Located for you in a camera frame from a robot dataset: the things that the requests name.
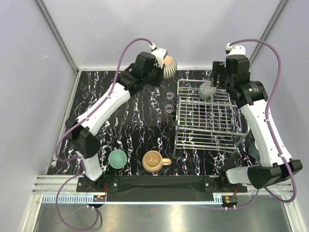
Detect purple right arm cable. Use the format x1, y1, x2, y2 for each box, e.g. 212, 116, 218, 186
229, 39, 298, 208

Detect tan glazed ceramic mug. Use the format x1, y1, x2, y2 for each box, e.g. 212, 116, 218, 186
142, 151, 172, 173

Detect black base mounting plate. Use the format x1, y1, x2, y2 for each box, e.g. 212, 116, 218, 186
76, 175, 247, 203

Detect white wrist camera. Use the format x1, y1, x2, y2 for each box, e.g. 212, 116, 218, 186
225, 43, 246, 56
149, 43, 168, 69

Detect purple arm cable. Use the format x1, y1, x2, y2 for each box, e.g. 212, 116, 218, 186
229, 39, 298, 208
55, 38, 155, 230

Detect mint green cup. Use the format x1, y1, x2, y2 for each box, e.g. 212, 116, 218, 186
108, 148, 127, 169

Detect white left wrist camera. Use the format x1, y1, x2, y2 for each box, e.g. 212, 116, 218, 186
149, 43, 168, 69

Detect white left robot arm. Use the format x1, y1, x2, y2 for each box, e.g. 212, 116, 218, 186
66, 48, 168, 192

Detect black marble pattern mat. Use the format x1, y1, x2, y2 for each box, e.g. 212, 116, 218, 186
48, 70, 259, 175

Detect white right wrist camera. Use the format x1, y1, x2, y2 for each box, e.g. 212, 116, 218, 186
225, 43, 246, 56

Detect grey-blue speckled ceramic mug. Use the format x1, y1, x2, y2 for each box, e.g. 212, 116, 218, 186
198, 82, 217, 102

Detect aluminium frame post left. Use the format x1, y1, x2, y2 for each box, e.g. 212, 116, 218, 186
34, 0, 79, 74

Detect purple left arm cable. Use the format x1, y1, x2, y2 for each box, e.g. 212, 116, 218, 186
55, 38, 155, 230

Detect aluminium frame post right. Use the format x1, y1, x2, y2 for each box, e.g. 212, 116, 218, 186
250, 0, 290, 64

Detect silver wire dish rack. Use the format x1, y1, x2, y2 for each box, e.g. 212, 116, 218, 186
173, 79, 250, 155

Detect aluminium frame post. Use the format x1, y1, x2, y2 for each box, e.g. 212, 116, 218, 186
250, 0, 290, 64
34, 0, 79, 74

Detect white ribbed ceramic mug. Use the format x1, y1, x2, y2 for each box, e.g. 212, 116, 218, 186
163, 55, 177, 80

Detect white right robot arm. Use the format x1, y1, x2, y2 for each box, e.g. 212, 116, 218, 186
211, 55, 303, 192

